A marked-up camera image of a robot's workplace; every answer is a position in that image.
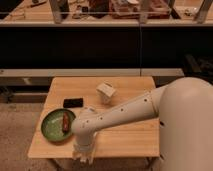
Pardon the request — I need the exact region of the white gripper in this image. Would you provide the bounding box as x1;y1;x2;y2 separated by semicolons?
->
73;142;95;164

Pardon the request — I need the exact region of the black rectangular block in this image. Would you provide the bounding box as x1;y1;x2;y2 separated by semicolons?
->
63;98;83;108

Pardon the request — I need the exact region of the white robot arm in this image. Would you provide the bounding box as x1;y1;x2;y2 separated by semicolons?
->
71;77;213;171

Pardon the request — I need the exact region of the long wooden shelf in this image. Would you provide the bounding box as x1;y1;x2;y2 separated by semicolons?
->
0;0;213;27

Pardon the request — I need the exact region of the green plate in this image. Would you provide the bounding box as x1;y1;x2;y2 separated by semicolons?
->
41;108;76;142

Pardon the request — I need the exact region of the small wooden block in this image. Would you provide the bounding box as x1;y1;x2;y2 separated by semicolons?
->
96;83;116;104

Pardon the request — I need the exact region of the red brown sausage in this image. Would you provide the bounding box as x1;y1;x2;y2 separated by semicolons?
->
62;113;69;132

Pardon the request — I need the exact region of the wooden table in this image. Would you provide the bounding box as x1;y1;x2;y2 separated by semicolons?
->
28;77;159;162

